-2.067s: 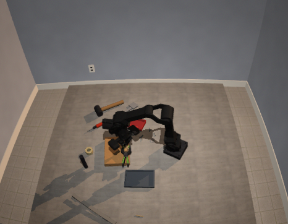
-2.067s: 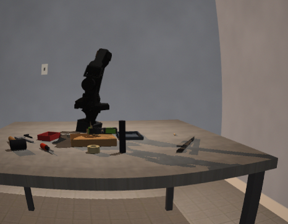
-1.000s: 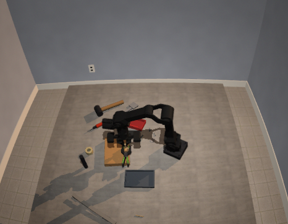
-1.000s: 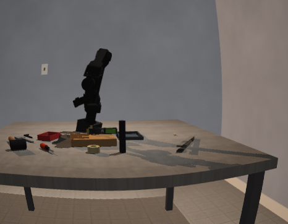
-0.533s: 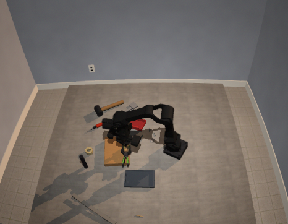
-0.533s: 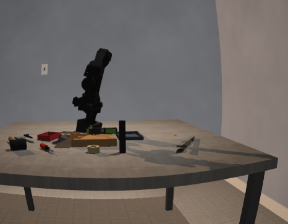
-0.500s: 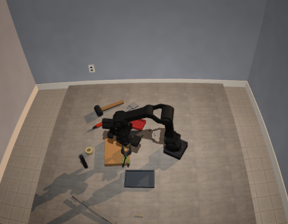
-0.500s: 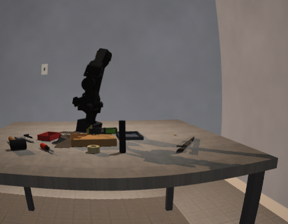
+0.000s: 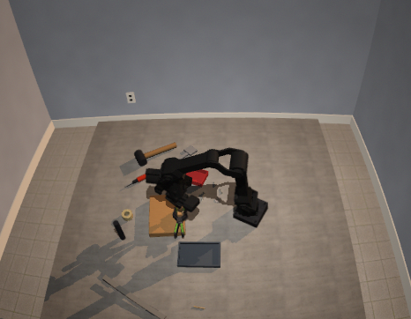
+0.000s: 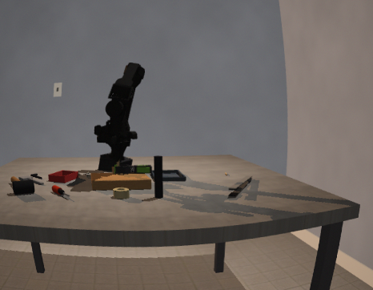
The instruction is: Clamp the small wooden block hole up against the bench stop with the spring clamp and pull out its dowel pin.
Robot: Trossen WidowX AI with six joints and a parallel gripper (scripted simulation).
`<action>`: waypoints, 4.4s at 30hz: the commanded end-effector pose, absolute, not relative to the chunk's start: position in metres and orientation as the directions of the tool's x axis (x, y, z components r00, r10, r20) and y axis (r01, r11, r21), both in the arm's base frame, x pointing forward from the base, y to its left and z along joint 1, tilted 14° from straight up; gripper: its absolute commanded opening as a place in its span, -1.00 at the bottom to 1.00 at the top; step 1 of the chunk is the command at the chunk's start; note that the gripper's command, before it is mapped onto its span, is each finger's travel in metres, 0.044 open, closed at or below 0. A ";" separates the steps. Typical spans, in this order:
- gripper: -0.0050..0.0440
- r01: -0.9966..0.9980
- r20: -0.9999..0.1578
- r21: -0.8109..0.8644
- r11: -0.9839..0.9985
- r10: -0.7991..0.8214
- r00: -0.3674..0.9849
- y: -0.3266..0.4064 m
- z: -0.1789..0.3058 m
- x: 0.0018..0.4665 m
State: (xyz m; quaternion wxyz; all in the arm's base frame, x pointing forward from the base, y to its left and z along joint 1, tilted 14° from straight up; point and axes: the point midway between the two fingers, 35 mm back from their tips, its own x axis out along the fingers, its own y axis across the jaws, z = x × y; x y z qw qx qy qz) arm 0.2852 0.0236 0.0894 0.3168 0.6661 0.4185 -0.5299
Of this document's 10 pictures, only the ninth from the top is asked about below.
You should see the red open tray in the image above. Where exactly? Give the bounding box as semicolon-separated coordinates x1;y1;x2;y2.
186;169;208;187

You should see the red-handled screwdriver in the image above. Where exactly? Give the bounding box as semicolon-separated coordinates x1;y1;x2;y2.
124;174;146;187

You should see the orange wooden board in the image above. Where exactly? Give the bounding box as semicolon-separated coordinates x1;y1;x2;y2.
149;195;176;237

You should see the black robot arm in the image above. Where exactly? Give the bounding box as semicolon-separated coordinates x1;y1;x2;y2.
146;148;258;216

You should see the black mallet with wooden handle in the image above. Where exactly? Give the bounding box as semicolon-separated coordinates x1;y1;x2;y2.
134;143;177;166

